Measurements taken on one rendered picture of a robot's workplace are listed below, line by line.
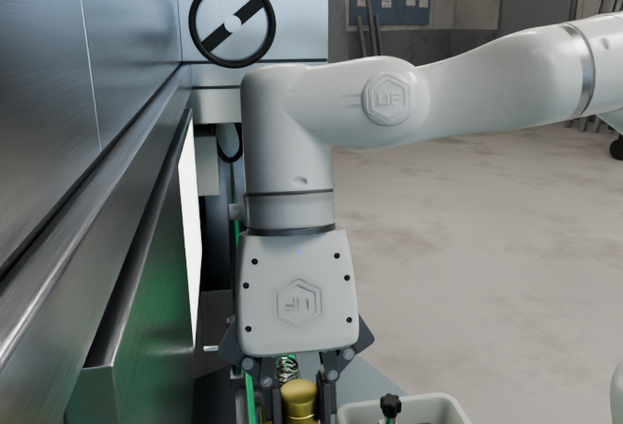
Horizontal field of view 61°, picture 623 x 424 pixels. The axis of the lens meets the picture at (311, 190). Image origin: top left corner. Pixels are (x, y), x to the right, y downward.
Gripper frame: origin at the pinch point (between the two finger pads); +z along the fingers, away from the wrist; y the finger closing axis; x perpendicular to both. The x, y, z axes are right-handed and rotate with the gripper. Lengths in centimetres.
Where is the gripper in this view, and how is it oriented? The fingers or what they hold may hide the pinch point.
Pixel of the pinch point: (299, 402)
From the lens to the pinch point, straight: 49.6
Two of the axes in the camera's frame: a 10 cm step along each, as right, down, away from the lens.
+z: 0.5, 10.0, 0.4
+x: -1.4, -0.4, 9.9
